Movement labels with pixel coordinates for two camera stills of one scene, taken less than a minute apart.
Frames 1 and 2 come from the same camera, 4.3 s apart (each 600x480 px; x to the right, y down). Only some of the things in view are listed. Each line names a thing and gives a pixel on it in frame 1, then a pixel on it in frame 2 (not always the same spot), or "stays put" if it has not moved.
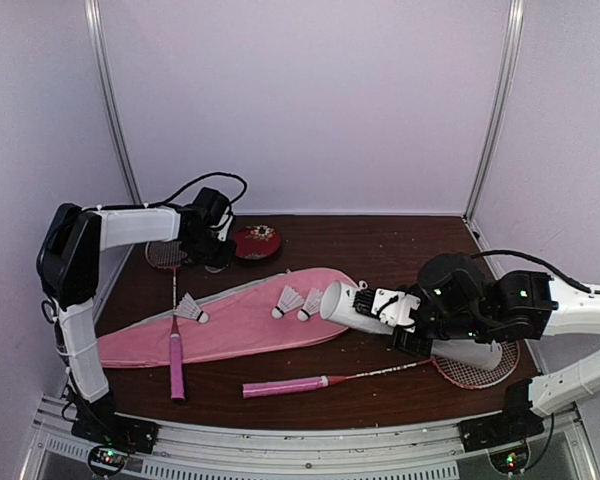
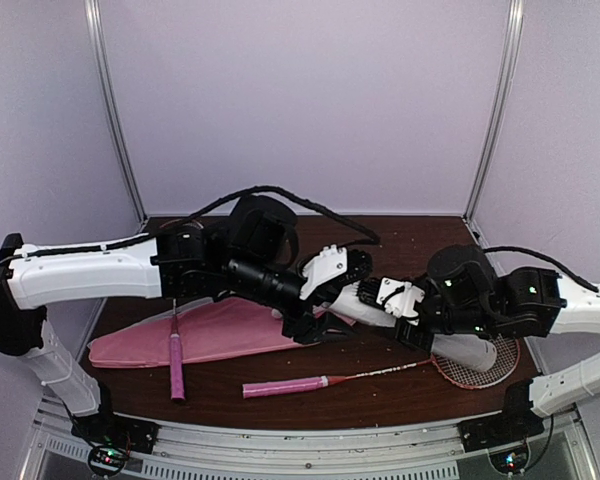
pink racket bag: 273,312 stays put
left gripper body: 209,253 -> 305,321
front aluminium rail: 203,449 stays put
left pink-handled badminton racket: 168,255 stays put
